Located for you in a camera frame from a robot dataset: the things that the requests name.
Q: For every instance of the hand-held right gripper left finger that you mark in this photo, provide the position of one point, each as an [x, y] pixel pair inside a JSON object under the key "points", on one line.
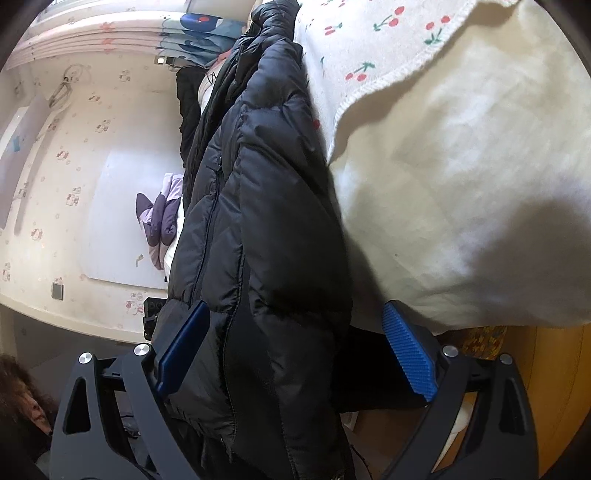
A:
{"points": [[182, 350]]}

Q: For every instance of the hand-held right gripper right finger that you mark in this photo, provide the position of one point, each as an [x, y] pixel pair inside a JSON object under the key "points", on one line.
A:
{"points": [[408, 350]]}

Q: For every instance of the black puffer jacket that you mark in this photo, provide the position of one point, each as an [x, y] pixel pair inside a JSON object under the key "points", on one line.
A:
{"points": [[277, 207]]}

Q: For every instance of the folded purple clothes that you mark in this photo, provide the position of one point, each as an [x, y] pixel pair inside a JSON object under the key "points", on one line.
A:
{"points": [[161, 217]]}

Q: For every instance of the cherry print bed sheet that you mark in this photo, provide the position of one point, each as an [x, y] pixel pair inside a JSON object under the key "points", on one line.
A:
{"points": [[461, 207]]}

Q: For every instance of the person's head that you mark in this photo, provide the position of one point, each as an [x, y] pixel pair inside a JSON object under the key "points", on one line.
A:
{"points": [[23, 401]]}

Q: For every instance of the white framed board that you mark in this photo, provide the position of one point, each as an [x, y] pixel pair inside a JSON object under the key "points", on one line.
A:
{"points": [[23, 161]]}

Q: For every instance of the black crumpled cloth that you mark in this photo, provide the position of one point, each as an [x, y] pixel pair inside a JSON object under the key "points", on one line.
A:
{"points": [[189, 106]]}

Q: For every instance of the pink and blue cartoon curtain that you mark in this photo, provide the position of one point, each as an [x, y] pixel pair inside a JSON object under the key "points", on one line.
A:
{"points": [[198, 32]]}

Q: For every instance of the grey wall switch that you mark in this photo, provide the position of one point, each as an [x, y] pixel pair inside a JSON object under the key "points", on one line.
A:
{"points": [[57, 291]]}

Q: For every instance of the white wall panel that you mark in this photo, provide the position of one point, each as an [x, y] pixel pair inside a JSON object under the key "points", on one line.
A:
{"points": [[124, 207]]}

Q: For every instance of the wall hook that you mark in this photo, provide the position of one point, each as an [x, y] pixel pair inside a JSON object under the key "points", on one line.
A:
{"points": [[64, 87]]}

